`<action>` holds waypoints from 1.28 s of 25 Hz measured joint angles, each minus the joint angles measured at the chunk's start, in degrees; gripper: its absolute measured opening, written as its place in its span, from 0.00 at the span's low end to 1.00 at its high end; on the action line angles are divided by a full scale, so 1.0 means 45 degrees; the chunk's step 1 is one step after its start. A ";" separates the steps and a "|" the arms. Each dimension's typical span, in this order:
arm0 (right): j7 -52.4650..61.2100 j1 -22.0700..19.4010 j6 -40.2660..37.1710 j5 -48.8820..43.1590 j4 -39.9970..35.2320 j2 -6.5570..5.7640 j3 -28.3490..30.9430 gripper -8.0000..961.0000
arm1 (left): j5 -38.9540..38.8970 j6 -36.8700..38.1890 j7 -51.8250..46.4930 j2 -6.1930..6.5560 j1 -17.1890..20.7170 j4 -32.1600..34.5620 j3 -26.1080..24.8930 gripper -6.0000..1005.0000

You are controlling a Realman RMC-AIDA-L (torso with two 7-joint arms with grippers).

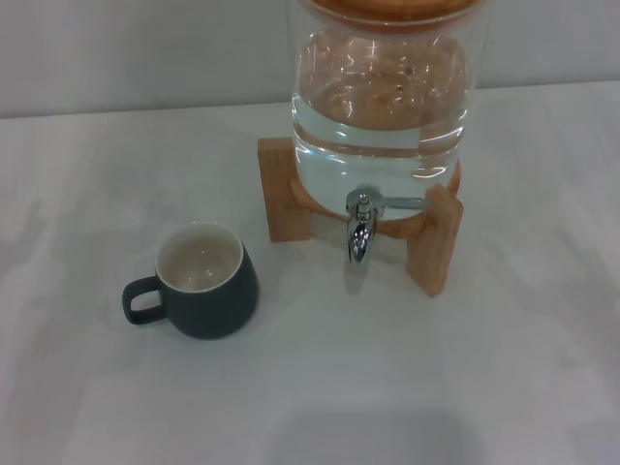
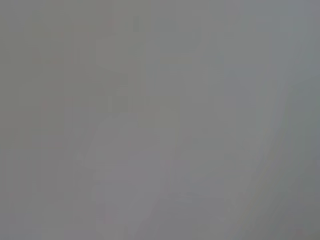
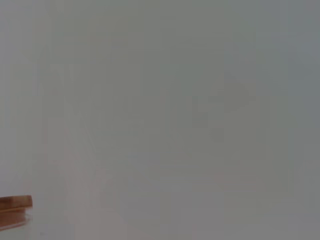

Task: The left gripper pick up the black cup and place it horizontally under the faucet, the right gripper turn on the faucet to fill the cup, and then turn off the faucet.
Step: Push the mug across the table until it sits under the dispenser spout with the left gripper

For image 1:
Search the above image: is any wooden jar lid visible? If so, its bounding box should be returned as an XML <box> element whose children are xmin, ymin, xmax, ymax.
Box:
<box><xmin>304</xmin><ymin>0</ymin><xmax>479</xmax><ymax>25</ymax></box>

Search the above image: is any chrome faucet with lever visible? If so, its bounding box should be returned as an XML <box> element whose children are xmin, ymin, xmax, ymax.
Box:
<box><xmin>344</xmin><ymin>184</ymin><xmax>426</xmax><ymax>266</ymax></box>

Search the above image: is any black ceramic cup white inside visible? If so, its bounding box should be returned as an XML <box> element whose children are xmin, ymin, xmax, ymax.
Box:
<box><xmin>121</xmin><ymin>221</ymin><xmax>261</xmax><ymax>339</ymax></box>

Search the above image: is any wooden dispenser stand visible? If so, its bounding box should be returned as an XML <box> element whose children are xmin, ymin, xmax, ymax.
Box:
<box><xmin>257</xmin><ymin>137</ymin><xmax>465</xmax><ymax>297</ymax></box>

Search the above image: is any glass water dispenser jar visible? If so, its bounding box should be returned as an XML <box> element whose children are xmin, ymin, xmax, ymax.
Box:
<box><xmin>290</xmin><ymin>0</ymin><xmax>481</xmax><ymax>222</ymax></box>

